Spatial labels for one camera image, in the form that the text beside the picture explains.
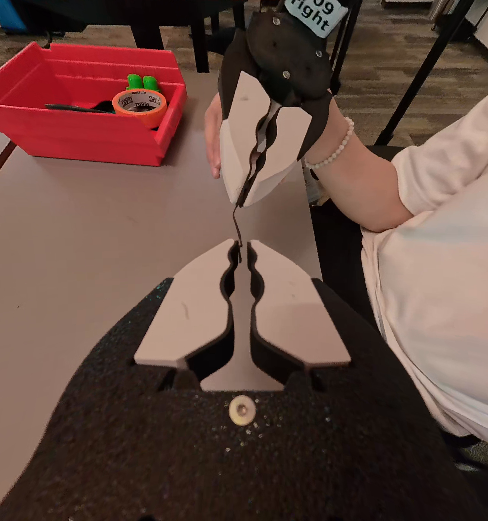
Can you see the person's white shirt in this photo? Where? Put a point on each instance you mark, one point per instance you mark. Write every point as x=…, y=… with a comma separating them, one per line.
x=447, y=269

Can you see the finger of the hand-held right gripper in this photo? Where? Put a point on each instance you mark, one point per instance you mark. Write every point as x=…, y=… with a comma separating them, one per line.
x=240, y=138
x=285, y=146

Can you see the black metal stand leg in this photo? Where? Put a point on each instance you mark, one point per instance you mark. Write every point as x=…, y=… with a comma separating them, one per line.
x=427, y=69

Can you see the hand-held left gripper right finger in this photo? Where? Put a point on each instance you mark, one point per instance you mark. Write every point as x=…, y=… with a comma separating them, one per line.
x=301, y=321

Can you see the red plastic bin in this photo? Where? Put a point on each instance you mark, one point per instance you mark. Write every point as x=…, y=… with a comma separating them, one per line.
x=65, y=138

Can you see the orange tape roll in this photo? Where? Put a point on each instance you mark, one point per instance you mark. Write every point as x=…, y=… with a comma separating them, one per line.
x=146, y=120

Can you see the person's right hand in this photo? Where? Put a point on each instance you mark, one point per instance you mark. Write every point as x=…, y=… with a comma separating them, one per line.
x=214, y=138

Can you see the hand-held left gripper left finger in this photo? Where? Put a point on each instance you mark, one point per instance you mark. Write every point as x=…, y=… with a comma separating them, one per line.
x=187, y=321

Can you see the person's right forearm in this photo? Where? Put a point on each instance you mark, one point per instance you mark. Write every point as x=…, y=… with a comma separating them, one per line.
x=366, y=187

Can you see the thin black tie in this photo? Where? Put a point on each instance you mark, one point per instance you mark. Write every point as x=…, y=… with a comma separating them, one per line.
x=237, y=224

